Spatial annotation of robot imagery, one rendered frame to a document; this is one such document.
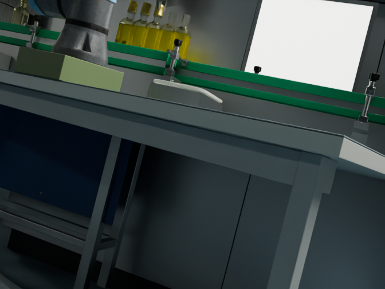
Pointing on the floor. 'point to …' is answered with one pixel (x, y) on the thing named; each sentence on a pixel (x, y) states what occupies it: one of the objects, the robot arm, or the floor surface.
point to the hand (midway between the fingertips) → (159, 7)
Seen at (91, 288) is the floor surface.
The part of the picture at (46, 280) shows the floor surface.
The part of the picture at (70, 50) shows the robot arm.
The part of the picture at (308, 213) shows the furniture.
